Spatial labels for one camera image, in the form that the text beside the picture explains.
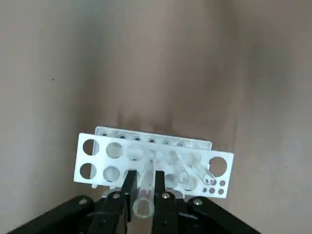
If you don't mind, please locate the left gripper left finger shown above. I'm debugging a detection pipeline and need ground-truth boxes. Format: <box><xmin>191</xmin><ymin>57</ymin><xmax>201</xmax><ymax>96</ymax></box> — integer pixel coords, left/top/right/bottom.
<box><xmin>4</xmin><ymin>170</ymin><xmax>137</xmax><ymax>234</ymax></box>

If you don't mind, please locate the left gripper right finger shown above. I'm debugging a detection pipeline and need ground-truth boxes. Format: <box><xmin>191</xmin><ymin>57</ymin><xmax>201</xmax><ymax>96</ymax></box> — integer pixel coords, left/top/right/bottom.
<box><xmin>151</xmin><ymin>170</ymin><xmax>261</xmax><ymax>234</ymax></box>

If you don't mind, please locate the white test tube rack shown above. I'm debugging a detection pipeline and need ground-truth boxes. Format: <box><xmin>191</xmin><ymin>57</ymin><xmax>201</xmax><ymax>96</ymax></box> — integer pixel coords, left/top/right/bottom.
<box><xmin>73</xmin><ymin>126</ymin><xmax>234</xmax><ymax>198</ymax></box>

